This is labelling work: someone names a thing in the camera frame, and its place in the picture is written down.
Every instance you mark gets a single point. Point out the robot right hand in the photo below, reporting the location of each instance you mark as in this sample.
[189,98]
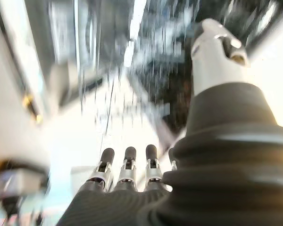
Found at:
[202,176]

